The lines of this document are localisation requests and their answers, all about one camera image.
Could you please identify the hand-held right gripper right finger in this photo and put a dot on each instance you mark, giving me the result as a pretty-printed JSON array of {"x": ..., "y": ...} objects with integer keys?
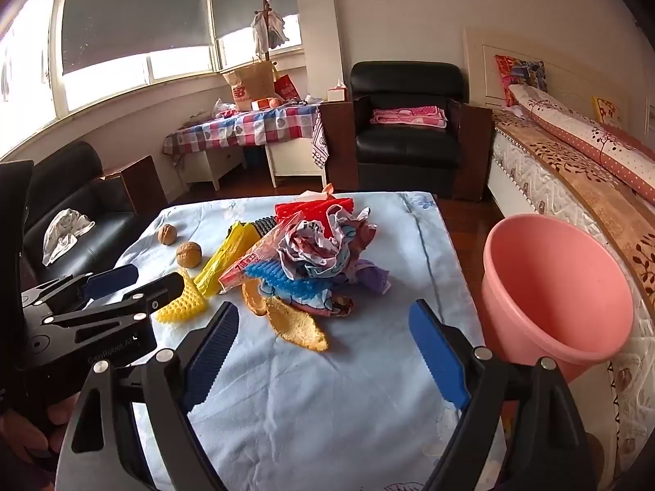
[{"x": 440, "y": 355}]

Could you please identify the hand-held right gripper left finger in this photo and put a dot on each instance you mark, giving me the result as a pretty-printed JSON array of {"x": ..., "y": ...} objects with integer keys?
[{"x": 210, "y": 355}]

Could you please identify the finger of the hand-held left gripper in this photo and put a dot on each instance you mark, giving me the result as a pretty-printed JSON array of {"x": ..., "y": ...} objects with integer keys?
[
  {"x": 153, "y": 291},
  {"x": 110, "y": 280}
]

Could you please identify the yellow foam fruit net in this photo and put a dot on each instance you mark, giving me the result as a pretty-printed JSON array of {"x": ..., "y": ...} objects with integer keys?
[{"x": 180, "y": 308}]

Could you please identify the pink plastic bucket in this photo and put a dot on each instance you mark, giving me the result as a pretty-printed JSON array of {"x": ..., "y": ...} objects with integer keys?
[{"x": 552, "y": 291}]

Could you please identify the printed paper wrapper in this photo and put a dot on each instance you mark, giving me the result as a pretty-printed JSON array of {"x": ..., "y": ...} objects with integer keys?
[{"x": 317, "y": 250}]

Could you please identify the red foam fruit net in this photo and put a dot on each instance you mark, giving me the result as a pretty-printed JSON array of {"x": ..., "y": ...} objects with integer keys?
[{"x": 302, "y": 209}]

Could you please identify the orange and white plastic bag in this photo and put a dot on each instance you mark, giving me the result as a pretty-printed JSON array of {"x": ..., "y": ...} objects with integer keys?
[{"x": 314, "y": 194}]

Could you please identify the person's left hand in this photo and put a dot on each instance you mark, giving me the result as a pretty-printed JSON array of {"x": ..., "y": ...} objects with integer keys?
[{"x": 25, "y": 437}]

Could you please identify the brown walnut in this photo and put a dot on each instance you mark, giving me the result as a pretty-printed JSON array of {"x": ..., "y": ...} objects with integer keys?
[
  {"x": 188, "y": 254},
  {"x": 167, "y": 234}
]

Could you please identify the white crumpled cloth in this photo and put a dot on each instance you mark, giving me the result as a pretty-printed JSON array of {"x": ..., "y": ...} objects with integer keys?
[{"x": 64, "y": 235}]

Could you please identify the small orange peel piece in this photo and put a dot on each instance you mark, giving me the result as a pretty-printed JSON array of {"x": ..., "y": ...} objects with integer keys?
[{"x": 252, "y": 300}]

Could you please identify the yellow snack wrapper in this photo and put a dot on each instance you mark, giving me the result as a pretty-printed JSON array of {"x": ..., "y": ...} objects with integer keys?
[{"x": 225, "y": 255}]

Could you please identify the large orange peel piece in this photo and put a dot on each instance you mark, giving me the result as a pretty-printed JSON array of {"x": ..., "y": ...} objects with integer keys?
[{"x": 299, "y": 330}]

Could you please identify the clear red-printed plastic wrapper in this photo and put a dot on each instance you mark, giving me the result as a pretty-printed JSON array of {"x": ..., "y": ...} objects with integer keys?
[{"x": 244, "y": 267}]

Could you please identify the brown wooden side cabinet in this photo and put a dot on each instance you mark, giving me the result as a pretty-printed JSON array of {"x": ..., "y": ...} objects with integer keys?
[
  {"x": 340, "y": 143},
  {"x": 471, "y": 153},
  {"x": 138, "y": 184}
]

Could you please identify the black leather sofa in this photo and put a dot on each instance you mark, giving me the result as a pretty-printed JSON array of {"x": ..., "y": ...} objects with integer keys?
[{"x": 61, "y": 184}]

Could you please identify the cartoon printed wrapper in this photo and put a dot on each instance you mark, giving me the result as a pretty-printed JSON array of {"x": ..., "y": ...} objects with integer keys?
[{"x": 332, "y": 304}]

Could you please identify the black foam fruit net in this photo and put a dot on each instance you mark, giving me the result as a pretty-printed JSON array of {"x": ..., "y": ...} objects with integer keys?
[{"x": 266, "y": 226}]

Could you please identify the checkered cloth side table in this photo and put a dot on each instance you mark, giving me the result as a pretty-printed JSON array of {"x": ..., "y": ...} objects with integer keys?
[{"x": 240, "y": 128}]

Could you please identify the white desk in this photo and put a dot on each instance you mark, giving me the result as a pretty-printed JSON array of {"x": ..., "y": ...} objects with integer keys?
[{"x": 291, "y": 158}]

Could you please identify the black leather armchair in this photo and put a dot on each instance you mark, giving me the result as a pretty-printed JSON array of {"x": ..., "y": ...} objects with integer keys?
[{"x": 404, "y": 148}]

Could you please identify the orange box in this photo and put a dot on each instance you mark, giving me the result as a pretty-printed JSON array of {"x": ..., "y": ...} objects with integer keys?
[{"x": 262, "y": 104}]

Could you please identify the brown leaf-patterned bed cover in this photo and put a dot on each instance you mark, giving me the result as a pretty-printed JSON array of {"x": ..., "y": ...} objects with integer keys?
[{"x": 578, "y": 184}]

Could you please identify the brown paper bag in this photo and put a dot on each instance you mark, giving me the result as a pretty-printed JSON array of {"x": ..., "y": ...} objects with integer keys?
[{"x": 250, "y": 84}]

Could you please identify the pink folded blanket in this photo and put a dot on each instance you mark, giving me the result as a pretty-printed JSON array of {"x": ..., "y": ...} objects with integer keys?
[{"x": 407, "y": 115}]

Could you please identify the red paper bag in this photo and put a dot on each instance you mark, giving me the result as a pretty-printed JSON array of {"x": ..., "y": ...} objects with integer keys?
[{"x": 286, "y": 87}]

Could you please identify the pink dotted rolled quilt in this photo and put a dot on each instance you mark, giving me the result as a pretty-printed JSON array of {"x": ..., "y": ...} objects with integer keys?
[{"x": 588, "y": 138}]

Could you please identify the grey roller blind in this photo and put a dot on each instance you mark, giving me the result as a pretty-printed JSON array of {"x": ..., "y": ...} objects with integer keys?
[
  {"x": 138, "y": 15},
  {"x": 245, "y": 5}
]

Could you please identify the tissue box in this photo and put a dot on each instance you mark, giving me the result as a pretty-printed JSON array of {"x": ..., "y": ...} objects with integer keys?
[{"x": 336, "y": 93}]

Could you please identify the white hanging garment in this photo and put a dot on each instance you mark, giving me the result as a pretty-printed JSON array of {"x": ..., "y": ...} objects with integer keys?
[{"x": 268, "y": 30}]

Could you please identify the colourful printed pillow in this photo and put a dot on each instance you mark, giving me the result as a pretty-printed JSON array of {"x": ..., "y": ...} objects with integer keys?
[{"x": 517, "y": 74}]

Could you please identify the yellow flowered pillow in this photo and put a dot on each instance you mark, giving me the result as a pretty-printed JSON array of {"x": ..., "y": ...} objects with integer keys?
[{"x": 609, "y": 111}]

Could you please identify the wooden coat rack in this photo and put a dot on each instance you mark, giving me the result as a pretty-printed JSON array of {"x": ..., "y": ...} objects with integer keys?
[{"x": 264, "y": 5}]

